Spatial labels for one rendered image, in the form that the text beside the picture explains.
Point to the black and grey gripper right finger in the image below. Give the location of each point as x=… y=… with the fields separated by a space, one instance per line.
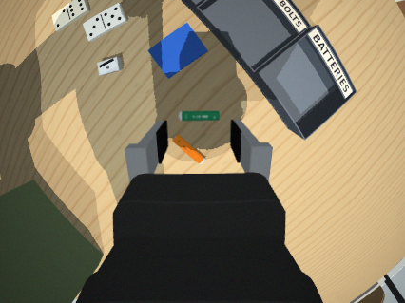
x=254 y=156

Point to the green battery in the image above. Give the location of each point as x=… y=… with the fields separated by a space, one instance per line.
x=199 y=115

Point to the blue flat rectangular block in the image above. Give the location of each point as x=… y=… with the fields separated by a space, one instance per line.
x=177 y=50

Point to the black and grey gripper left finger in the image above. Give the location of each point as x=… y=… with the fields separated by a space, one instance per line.
x=144 y=156

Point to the orange battery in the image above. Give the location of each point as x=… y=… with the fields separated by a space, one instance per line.
x=189 y=149

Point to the dark grey three-compartment bin rack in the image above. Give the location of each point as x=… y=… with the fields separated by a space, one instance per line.
x=301 y=84

